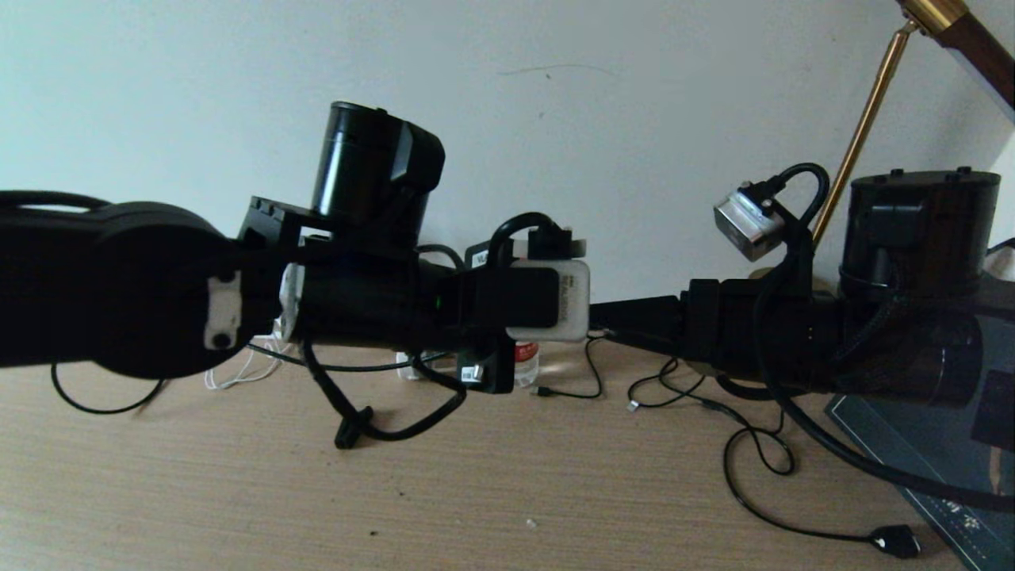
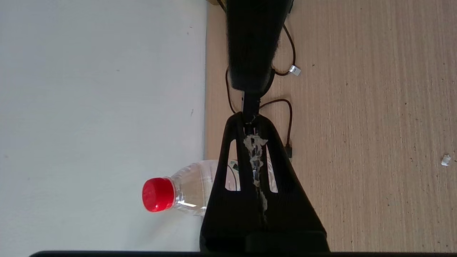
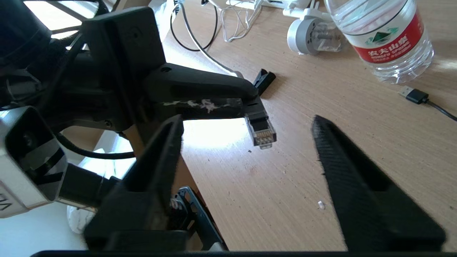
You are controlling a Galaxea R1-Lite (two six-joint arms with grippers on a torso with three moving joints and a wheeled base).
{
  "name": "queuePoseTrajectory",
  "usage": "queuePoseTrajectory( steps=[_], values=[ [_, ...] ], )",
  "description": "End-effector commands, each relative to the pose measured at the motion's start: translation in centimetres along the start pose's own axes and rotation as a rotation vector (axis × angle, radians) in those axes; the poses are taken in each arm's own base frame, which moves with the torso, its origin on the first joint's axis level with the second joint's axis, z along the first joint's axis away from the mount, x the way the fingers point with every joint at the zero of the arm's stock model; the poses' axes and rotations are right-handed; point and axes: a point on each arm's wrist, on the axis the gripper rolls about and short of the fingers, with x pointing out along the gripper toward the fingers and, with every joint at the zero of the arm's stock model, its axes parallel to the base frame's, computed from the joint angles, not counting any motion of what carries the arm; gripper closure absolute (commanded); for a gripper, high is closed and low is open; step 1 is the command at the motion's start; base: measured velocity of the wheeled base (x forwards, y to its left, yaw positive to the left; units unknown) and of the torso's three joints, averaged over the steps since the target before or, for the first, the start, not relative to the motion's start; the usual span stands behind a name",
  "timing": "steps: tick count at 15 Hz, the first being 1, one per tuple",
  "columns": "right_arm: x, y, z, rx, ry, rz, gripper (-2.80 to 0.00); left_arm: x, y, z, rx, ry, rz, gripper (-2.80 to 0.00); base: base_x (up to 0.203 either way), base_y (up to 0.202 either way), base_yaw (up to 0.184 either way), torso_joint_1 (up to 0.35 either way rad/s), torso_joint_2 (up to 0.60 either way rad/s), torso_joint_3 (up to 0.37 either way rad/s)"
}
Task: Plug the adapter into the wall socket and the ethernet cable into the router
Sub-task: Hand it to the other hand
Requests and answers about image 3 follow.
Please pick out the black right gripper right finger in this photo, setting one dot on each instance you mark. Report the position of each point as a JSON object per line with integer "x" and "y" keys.
{"x": 375, "y": 214}

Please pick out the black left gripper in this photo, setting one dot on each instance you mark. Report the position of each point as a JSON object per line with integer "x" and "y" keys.
{"x": 121, "y": 64}

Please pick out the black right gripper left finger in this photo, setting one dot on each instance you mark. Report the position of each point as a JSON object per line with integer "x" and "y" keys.
{"x": 142, "y": 200}

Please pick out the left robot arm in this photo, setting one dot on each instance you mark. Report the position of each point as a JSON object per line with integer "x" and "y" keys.
{"x": 21, "y": 35}

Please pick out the white round plug adapter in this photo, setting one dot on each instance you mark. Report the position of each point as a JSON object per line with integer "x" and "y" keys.
{"x": 307, "y": 35}

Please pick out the small white crumb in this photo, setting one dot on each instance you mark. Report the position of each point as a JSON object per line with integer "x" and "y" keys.
{"x": 321, "y": 204}

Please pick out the clear water bottle red cap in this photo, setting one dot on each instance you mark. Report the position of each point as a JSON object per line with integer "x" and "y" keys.
{"x": 385, "y": 39}

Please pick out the black metal robot frame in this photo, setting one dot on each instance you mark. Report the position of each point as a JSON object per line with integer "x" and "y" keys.
{"x": 194, "y": 214}

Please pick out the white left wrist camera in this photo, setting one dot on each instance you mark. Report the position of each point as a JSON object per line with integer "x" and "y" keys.
{"x": 25, "y": 167}

